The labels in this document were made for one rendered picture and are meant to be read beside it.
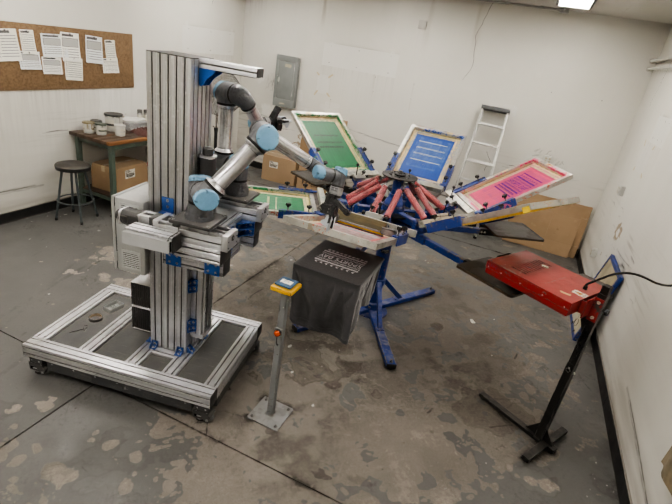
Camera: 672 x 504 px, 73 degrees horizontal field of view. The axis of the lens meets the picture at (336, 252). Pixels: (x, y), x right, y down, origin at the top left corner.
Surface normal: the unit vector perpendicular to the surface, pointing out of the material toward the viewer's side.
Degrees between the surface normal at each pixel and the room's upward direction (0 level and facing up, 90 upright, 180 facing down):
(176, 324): 90
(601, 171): 90
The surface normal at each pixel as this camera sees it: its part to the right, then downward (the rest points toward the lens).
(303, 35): -0.40, 0.33
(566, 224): -0.36, 0.13
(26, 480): 0.15, -0.90
